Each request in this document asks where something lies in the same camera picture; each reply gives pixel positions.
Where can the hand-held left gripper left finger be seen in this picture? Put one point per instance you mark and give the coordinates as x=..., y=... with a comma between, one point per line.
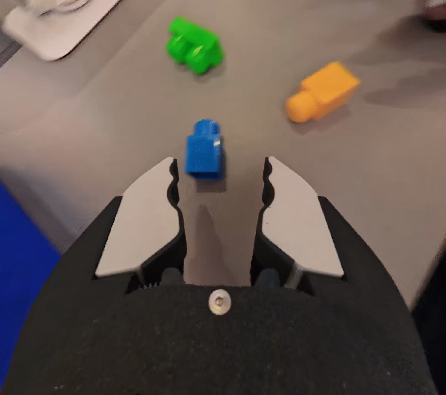
x=143, y=227

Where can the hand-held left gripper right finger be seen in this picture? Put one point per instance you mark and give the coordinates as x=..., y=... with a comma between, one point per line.
x=299, y=227

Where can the blue one-stud block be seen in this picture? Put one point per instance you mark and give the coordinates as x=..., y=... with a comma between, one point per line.
x=204, y=158

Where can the blue plastic bin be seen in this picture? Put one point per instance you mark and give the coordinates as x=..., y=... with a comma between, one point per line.
x=21, y=262

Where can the yellow toy block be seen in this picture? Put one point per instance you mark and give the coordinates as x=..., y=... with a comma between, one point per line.
x=331, y=88

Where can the green two-stud block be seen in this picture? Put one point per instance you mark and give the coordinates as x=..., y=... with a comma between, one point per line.
x=195, y=39

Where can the grey desk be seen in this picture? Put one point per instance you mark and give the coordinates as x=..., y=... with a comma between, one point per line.
x=313, y=165

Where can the person's dark trousers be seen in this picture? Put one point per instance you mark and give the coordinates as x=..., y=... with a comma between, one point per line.
x=432, y=315

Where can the white instruction stand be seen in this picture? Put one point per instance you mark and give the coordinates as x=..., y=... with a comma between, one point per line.
x=87, y=5

